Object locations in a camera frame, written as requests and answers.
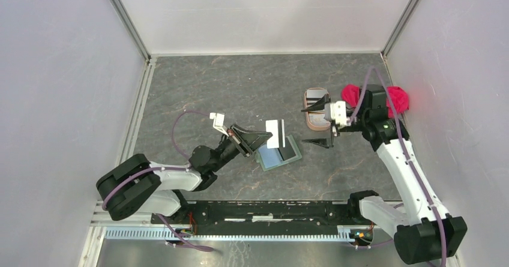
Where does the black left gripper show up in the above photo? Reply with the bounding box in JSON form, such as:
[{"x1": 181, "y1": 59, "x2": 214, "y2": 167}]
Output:
[{"x1": 211, "y1": 124, "x2": 273, "y2": 172}]

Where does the white VIP card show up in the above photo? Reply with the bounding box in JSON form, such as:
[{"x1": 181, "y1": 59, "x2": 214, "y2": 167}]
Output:
[{"x1": 265, "y1": 119, "x2": 286, "y2": 149}]

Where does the black credit card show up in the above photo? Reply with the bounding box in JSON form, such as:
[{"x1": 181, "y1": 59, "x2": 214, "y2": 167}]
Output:
[{"x1": 278, "y1": 140, "x2": 297, "y2": 161}]

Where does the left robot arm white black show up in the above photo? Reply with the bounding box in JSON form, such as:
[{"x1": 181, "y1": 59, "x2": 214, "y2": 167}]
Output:
[{"x1": 96, "y1": 124, "x2": 279, "y2": 224}]

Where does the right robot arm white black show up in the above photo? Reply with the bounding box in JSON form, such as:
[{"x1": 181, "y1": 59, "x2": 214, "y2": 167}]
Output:
[{"x1": 303, "y1": 84, "x2": 468, "y2": 265}]

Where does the pink oval card tray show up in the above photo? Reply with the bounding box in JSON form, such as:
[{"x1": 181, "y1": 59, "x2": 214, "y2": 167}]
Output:
[{"x1": 304, "y1": 88, "x2": 330, "y2": 131}]

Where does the crumpled red cloth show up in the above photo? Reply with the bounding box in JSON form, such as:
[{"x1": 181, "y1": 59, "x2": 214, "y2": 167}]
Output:
[{"x1": 341, "y1": 84, "x2": 409, "y2": 115}]

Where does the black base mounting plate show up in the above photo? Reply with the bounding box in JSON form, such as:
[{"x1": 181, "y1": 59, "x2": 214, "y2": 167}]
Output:
[{"x1": 165, "y1": 200, "x2": 372, "y2": 236}]

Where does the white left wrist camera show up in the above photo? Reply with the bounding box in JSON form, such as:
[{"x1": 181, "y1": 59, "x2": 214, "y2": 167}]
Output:
[{"x1": 209, "y1": 112, "x2": 229, "y2": 136}]

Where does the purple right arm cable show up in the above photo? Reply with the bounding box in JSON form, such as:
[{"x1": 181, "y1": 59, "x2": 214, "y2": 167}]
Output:
[{"x1": 349, "y1": 66, "x2": 448, "y2": 267}]

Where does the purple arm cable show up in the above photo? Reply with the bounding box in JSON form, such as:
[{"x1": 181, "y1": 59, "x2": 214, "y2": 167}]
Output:
[
  {"x1": 101, "y1": 110, "x2": 215, "y2": 253},
  {"x1": 349, "y1": 66, "x2": 448, "y2": 267}
]

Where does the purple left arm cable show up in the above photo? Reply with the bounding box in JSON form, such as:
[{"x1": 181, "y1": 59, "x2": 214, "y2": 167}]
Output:
[{"x1": 101, "y1": 110, "x2": 215, "y2": 253}]

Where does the aluminium frame rail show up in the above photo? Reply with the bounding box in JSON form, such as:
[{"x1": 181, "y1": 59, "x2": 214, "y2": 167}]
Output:
[{"x1": 79, "y1": 0, "x2": 462, "y2": 267}]

